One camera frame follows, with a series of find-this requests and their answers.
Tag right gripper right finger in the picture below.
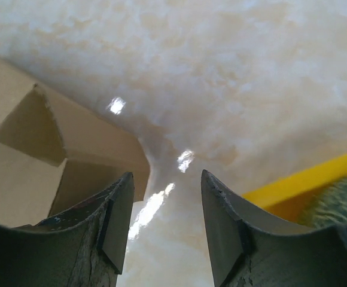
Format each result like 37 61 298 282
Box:
201 170 347 286

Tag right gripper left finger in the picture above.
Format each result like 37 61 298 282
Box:
0 172 135 286

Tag brown cardboard box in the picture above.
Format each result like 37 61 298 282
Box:
0 59 150 227

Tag yellow plastic bin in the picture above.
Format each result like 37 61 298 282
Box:
243 154 347 222

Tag green round melon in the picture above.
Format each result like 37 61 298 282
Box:
297 177 347 228

